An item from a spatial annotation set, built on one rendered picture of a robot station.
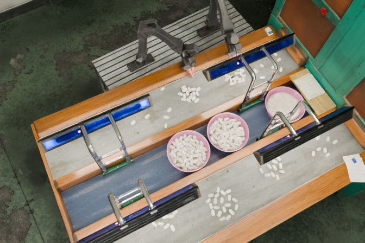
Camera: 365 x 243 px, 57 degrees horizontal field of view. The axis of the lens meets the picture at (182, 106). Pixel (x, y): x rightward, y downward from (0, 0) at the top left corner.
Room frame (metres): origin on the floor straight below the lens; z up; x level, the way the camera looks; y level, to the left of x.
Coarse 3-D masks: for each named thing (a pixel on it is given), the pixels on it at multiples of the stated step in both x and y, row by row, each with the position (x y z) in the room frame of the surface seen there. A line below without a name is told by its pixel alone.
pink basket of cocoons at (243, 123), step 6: (222, 114) 0.94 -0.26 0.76; (228, 114) 0.95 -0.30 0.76; (234, 114) 0.94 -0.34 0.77; (210, 120) 0.89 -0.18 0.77; (240, 120) 0.91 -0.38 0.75; (210, 126) 0.86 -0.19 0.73; (246, 126) 0.87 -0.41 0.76; (246, 132) 0.83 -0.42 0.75; (246, 138) 0.79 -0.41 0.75; (222, 150) 0.69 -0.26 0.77; (234, 150) 0.70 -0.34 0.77
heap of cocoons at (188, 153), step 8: (184, 136) 0.78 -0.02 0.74; (192, 136) 0.79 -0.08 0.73; (176, 144) 0.72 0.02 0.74; (184, 144) 0.73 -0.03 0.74; (192, 144) 0.73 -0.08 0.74; (200, 144) 0.74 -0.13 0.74; (176, 152) 0.67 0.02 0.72; (184, 152) 0.67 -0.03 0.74; (192, 152) 0.68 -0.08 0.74; (200, 152) 0.69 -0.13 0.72; (176, 160) 0.62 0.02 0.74; (184, 160) 0.62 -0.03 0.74; (192, 160) 0.63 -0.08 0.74; (200, 160) 0.63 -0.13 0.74; (184, 168) 0.57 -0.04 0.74; (192, 168) 0.58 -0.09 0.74
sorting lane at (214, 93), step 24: (264, 72) 1.30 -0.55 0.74; (288, 72) 1.31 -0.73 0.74; (168, 96) 1.06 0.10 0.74; (216, 96) 1.08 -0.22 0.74; (120, 120) 0.86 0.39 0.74; (144, 120) 0.87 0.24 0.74; (168, 120) 0.88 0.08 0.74; (72, 144) 0.68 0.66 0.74; (96, 144) 0.69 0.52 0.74; (72, 168) 0.53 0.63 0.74
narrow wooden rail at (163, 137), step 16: (288, 80) 1.23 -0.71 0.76; (240, 96) 1.08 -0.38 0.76; (256, 96) 1.09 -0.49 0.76; (208, 112) 0.95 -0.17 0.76; (176, 128) 0.82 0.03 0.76; (192, 128) 0.85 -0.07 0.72; (144, 144) 0.70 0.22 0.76; (160, 144) 0.73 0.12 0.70; (64, 176) 0.47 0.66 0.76; (80, 176) 0.48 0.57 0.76
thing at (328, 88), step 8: (272, 16) 1.74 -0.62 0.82; (272, 24) 1.72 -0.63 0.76; (280, 24) 1.66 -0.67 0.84; (304, 64) 1.39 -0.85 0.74; (312, 64) 1.33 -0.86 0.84; (312, 72) 1.30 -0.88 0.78; (320, 72) 1.27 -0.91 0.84; (320, 80) 1.23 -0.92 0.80; (328, 88) 1.16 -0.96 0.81; (336, 96) 1.10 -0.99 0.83; (336, 104) 1.07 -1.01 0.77; (352, 184) 0.67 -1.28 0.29; (360, 184) 0.65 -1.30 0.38; (344, 192) 0.65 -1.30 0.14; (352, 192) 0.63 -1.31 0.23; (360, 192) 0.61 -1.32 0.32
